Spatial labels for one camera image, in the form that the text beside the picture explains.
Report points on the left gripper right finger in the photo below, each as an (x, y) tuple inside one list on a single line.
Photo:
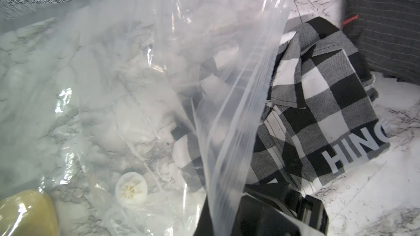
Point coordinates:
[(265, 216)]

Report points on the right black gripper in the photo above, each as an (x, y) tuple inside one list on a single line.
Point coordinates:
[(282, 192)]

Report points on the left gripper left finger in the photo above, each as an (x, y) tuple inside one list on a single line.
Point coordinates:
[(205, 226)]

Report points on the black white plaid shirt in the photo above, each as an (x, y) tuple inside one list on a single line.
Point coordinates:
[(318, 121)]

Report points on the clear plastic vacuum bag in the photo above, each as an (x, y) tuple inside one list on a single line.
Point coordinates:
[(170, 89)]

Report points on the white vacuum bag valve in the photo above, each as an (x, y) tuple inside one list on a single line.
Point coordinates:
[(131, 189)]

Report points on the dark striped folded shirt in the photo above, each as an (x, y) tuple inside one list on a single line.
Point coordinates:
[(387, 34)]

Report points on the yellow plastic tray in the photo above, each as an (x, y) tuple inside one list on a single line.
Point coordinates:
[(29, 213)]

